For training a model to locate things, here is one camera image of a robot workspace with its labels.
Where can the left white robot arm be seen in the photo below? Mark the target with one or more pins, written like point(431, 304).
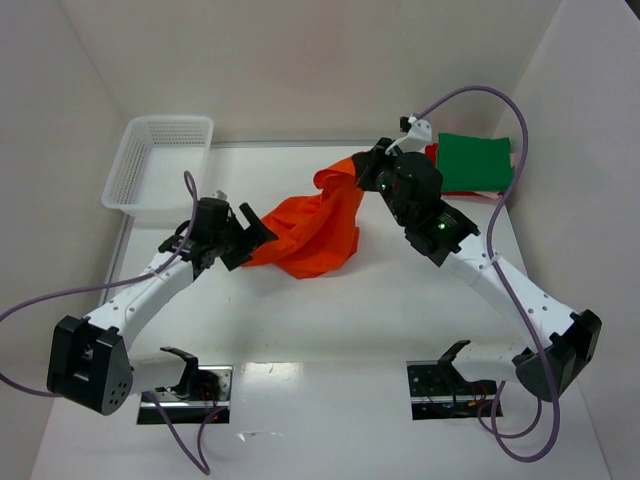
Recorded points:
point(89, 361)

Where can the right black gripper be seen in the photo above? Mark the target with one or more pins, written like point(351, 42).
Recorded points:
point(373, 163)

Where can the green folded t shirt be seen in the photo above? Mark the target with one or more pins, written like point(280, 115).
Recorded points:
point(471, 164)

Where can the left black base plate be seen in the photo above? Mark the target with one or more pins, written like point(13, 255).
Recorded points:
point(210, 395)

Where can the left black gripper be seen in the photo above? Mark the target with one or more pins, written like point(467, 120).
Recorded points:
point(240, 242)

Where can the red folded t shirt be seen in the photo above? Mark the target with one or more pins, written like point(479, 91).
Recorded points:
point(431, 153)

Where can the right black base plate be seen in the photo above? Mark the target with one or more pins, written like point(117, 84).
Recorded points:
point(432, 398)

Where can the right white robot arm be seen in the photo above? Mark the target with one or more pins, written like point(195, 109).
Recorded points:
point(557, 342)

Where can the pink folded t shirt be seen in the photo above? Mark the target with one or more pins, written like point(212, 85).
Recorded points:
point(514, 161)

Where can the orange t shirt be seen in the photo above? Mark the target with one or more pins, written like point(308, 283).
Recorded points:
point(316, 234)

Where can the white plastic basket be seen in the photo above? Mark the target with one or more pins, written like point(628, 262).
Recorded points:
point(146, 177)

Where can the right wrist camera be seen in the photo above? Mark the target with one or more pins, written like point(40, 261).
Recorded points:
point(417, 135)

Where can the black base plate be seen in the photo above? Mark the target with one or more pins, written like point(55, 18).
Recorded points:
point(432, 398)
point(210, 395)

